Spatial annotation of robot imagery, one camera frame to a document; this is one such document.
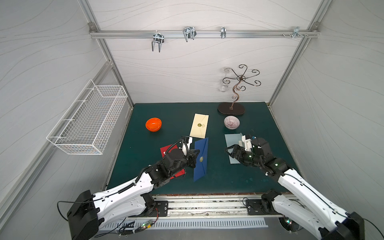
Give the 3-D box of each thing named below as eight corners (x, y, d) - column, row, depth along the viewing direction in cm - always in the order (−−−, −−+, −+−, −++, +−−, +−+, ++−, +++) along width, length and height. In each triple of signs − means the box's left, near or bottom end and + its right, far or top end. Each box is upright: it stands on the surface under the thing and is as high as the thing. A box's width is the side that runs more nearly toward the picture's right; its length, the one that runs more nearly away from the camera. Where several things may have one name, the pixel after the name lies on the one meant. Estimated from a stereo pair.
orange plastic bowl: (145, 131, 104) (144, 128, 101) (148, 121, 110) (147, 117, 107) (160, 131, 104) (159, 128, 101) (162, 121, 110) (161, 117, 107)
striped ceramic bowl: (224, 130, 106) (225, 127, 103) (223, 119, 113) (223, 115, 110) (239, 130, 106) (241, 127, 103) (237, 119, 113) (238, 115, 110)
